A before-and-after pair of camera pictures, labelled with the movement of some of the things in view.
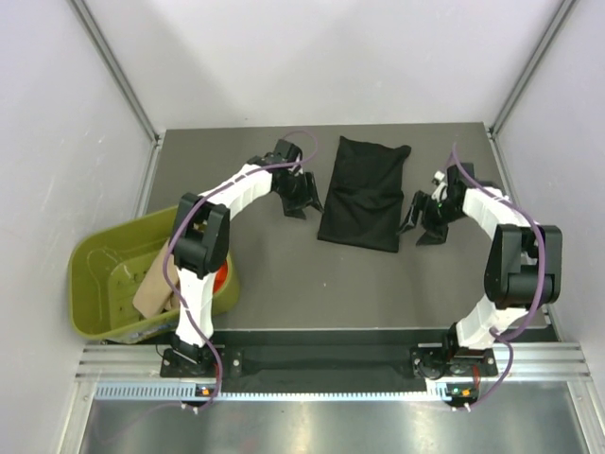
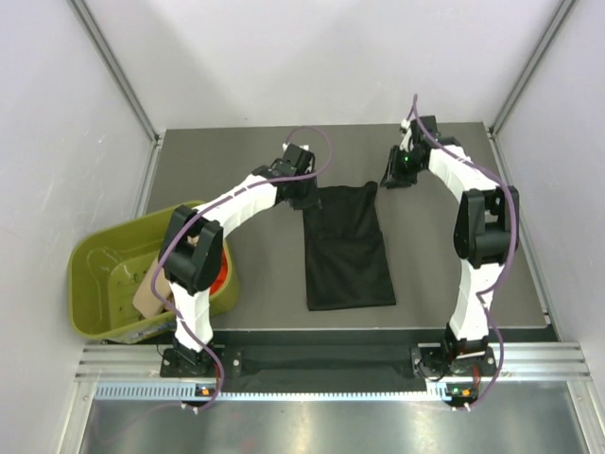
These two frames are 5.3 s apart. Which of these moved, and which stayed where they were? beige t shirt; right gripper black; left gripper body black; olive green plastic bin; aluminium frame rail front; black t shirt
Moved: right gripper black; black t shirt
Stayed: olive green plastic bin; aluminium frame rail front; beige t shirt; left gripper body black
